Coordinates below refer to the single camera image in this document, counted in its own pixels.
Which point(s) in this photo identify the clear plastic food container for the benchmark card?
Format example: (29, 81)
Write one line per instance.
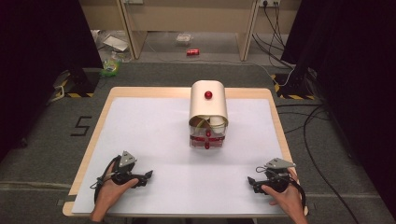
(184, 39)

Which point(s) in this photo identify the white flat carton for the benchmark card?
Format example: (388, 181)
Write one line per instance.
(115, 43)

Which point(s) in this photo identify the white roll-top storage box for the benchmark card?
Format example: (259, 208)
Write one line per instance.
(208, 105)

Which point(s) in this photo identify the person's left hand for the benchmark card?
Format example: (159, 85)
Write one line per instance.
(109, 193)

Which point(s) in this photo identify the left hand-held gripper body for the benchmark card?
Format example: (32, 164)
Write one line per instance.
(124, 169)

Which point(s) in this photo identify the green plastic bag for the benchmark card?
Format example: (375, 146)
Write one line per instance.
(110, 67)

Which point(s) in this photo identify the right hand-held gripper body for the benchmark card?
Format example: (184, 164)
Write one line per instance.
(277, 179)

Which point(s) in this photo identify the black curtain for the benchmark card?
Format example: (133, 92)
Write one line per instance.
(37, 62)
(351, 77)

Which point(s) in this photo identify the red drink can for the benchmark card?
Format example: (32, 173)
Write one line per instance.
(193, 52)

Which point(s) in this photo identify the red object under container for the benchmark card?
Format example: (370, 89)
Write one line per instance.
(199, 137)

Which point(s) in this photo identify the light wooden table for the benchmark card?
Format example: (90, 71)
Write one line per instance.
(162, 92)

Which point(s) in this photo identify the white wall socket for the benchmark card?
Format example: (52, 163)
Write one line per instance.
(269, 2)

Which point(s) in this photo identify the clear drawer with red knob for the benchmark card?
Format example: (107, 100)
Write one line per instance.
(199, 145)

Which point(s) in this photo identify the hazard-striped stand base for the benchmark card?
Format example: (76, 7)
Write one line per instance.
(294, 91)
(79, 88)

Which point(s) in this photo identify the white cup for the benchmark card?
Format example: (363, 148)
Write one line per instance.
(218, 123)

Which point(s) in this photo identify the beige wooden desk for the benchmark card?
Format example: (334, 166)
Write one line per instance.
(186, 14)

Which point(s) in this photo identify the person's right hand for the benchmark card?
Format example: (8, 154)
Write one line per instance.
(291, 199)

